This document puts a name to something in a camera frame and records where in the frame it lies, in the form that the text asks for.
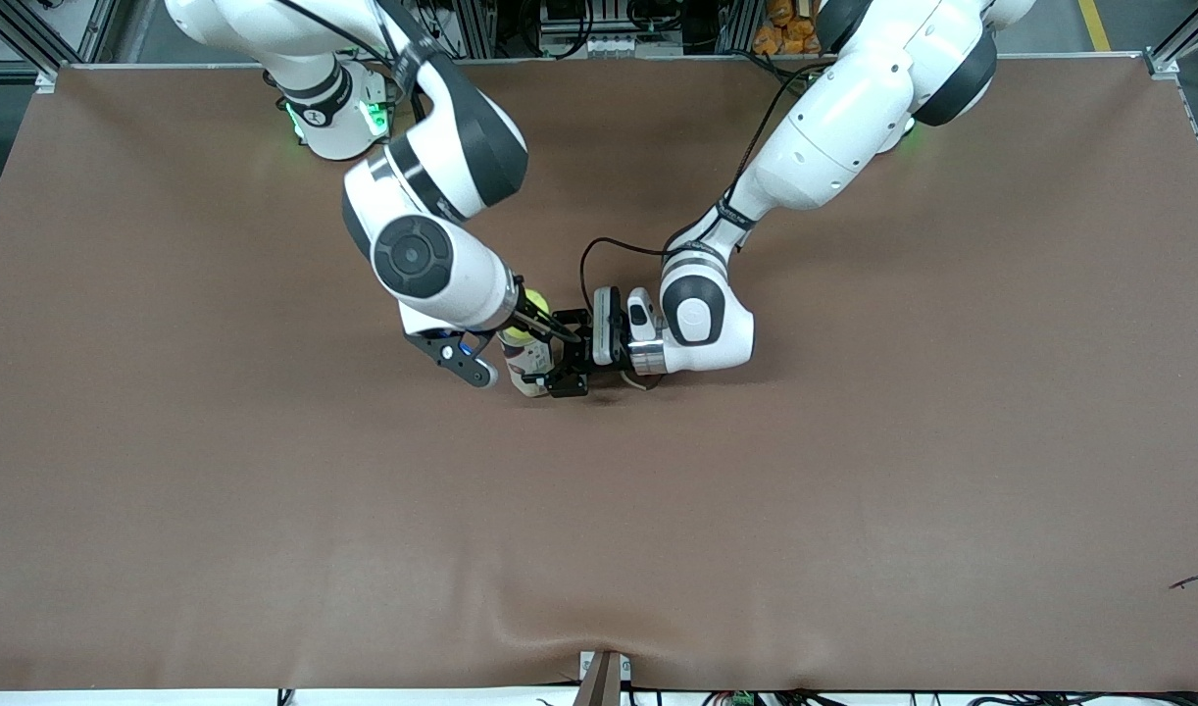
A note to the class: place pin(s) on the brown table mat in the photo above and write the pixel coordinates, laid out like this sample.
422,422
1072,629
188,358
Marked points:
599,490

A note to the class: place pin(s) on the aluminium frame post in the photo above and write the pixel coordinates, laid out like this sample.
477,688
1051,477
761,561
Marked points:
736,25
474,25

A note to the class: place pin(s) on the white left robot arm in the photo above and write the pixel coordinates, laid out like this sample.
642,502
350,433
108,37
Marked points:
834,127

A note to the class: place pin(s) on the yellow tennis ball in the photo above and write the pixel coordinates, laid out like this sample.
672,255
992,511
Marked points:
537,297

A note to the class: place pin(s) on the small black twig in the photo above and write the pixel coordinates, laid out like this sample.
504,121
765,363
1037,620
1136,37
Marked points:
1197,579

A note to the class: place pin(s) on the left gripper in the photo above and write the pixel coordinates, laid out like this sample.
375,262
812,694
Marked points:
610,345

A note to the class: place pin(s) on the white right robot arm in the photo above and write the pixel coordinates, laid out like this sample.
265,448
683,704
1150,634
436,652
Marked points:
374,196

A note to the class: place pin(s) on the orange pastry pile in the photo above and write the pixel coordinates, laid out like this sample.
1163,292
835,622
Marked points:
785,29

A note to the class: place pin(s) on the Wilson tennis ball can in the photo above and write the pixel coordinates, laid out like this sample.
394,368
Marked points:
525,379

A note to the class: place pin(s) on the grey metal bracket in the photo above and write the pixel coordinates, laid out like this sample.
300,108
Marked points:
604,677

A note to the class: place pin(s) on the green connector plug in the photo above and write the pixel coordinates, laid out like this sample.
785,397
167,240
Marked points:
742,699

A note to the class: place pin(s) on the aluminium frame strut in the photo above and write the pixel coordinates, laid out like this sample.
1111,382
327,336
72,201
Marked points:
25,39
1163,64

